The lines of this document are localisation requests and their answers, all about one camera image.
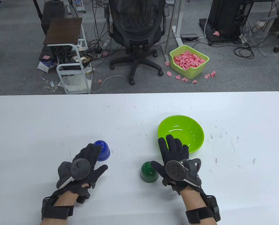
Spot black wrist camera strap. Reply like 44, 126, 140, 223
185, 195, 222, 224
41, 196, 74, 220

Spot black cable bundle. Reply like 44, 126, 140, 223
87, 0, 110, 68

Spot person's left forearm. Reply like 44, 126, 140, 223
40, 184, 89, 225

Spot grey power box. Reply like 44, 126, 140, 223
180, 34, 199, 42

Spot black computer tower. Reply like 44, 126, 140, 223
207, 0, 243, 40

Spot coiled black cable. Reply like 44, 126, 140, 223
233, 43, 255, 59

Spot white cable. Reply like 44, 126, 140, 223
91, 75, 125, 93

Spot person's right forearm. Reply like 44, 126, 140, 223
179, 186, 218, 225

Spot green dome dice cup cover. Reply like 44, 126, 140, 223
140, 161, 159, 183

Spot brown top side table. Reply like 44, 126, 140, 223
43, 18, 88, 51

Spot black mesh office chair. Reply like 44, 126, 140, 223
104, 0, 170, 85

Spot lime green plastic bowl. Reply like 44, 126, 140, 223
157, 115, 205, 154

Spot scattered pink paper scraps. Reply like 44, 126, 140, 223
165, 61, 217, 84

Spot clear plastic bag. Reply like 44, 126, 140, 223
42, 80, 59, 92

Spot dark side table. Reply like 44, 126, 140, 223
33, 0, 66, 35

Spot grey chair base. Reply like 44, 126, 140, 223
247, 14, 279, 57

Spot white desk frame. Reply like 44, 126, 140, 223
161, 0, 185, 63

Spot pile of pink papers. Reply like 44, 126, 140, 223
173, 50, 206, 70

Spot person's right hand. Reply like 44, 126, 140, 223
150, 135, 202, 195

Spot light green plastic bin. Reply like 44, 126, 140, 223
169, 45, 210, 79

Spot white blue cardboard box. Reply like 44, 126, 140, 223
37, 60, 57, 73

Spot black wheeled platform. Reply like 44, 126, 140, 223
199, 18, 243, 46

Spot person's left hand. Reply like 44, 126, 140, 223
57, 143, 108, 199

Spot black round VR controller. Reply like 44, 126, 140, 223
165, 158, 202, 187
56, 158, 91, 189

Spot white metal utility cart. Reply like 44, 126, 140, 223
57, 44, 94, 94

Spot blue dome dice cup cover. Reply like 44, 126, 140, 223
94, 140, 111, 161

